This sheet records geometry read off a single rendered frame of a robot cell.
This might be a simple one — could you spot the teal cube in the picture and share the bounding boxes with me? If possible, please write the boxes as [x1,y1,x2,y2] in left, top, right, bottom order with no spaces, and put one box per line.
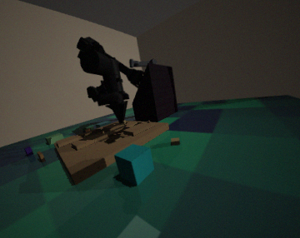
[114,144,154,186]

